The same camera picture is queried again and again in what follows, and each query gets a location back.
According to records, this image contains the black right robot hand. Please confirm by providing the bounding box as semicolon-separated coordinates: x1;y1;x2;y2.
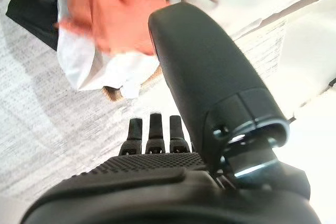
20;2;322;224

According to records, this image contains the orange red garment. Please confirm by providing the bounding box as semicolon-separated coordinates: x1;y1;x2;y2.
55;0;171;56

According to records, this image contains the white garment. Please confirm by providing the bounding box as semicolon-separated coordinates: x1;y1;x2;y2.
56;0;161;99

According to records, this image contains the black garment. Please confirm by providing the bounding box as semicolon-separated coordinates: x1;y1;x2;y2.
5;0;85;51

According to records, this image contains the grey streaked rug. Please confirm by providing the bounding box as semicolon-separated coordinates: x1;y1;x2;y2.
0;0;289;201

